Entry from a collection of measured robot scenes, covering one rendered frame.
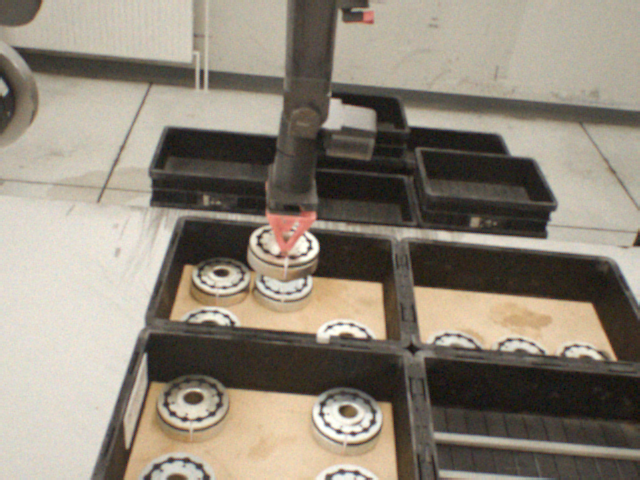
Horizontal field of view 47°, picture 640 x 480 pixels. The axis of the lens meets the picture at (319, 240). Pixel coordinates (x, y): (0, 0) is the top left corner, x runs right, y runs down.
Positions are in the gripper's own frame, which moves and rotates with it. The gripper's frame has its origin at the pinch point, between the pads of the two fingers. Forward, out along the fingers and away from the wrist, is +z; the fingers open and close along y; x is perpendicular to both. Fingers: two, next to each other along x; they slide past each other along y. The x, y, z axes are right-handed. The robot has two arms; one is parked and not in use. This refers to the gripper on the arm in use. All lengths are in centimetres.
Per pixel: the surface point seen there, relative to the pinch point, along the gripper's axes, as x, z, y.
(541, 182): -89, 42, 105
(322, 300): -9.7, 21.6, 13.0
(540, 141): -156, 96, 256
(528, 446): -37.5, 20.0, -20.1
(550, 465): -40, 21, -23
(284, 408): -2.1, 22.2, -12.8
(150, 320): 18.6, 12.9, -5.5
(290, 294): -3.5, 19.0, 10.8
